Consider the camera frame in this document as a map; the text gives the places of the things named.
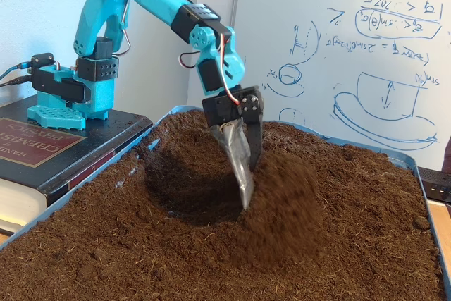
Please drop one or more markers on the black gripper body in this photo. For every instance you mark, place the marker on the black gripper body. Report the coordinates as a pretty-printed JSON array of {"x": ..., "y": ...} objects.
[{"x": 221, "y": 106}]

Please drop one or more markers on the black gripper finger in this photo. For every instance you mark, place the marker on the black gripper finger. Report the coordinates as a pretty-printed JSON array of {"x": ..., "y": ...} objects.
[{"x": 254, "y": 132}]

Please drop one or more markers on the silver taped gripper finger blade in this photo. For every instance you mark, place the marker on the silver taped gripper finger blade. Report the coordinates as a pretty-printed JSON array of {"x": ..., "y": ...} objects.
[{"x": 237, "y": 153}]

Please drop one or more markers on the brown soil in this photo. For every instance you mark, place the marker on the brown soil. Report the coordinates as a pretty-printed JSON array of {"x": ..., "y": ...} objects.
[{"x": 282, "y": 244}]

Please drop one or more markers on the whiteboard with blue drawings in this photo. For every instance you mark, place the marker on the whiteboard with blue drawings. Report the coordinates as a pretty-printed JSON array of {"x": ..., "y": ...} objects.
[{"x": 352, "y": 68}]

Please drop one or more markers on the blue plastic tray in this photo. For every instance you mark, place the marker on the blue plastic tray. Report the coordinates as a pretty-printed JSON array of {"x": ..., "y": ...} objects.
[{"x": 405, "y": 156}]

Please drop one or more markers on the black perforated box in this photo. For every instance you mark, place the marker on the black perforated box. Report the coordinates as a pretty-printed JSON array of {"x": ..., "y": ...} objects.
[{"x": 437, "y": 188}]

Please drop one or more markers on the black chemistry physics handbook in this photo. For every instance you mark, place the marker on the black chemistry physics handbook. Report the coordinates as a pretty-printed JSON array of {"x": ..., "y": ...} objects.
[{"x": 21, "y": 174}]

